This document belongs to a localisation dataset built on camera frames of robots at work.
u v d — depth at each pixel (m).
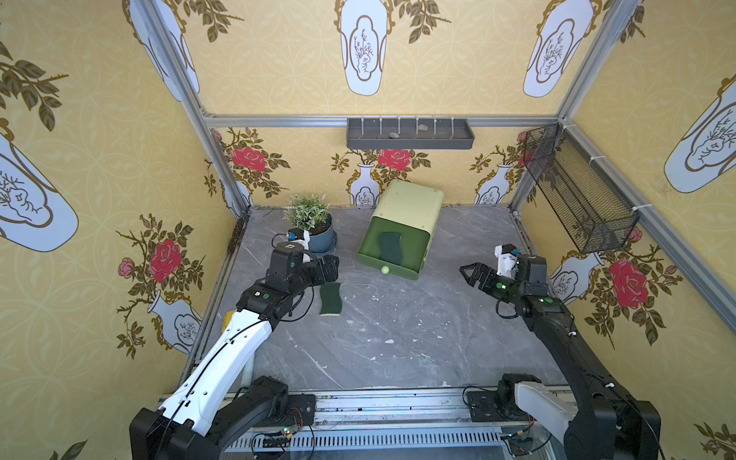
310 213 0.95
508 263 0.75
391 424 0.73
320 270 0.67
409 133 0.92
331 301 0.93
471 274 0.75
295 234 0.67
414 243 0.89
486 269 0.74
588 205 0.85
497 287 0.71
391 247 0.88
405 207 0.92
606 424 0.39
